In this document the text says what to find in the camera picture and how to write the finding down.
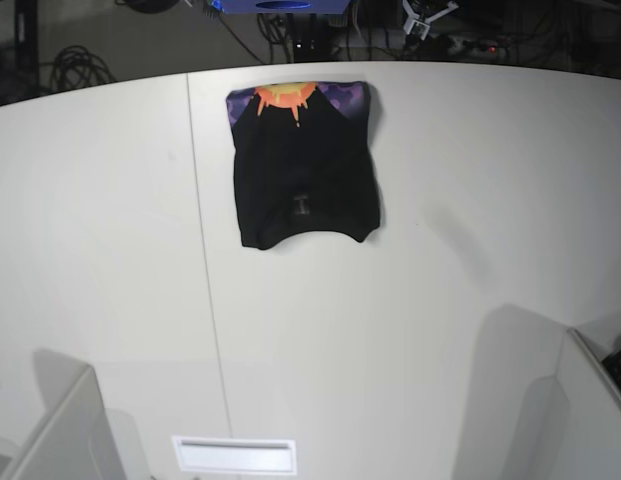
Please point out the black T-shirt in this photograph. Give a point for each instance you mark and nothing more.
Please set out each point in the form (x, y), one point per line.
(302, 161)

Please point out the blue box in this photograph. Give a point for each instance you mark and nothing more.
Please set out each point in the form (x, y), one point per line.
(282, 6)

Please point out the white partition panel left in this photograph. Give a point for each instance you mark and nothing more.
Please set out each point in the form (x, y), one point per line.
(73, 440)

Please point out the white partition panel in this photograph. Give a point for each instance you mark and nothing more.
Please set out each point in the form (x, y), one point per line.
(570, 425)
(73, 440)

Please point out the white partition panel right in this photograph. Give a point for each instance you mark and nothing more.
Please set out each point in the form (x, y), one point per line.
(570, 425)

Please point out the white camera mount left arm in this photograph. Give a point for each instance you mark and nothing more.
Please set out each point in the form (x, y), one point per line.
(421, 15)

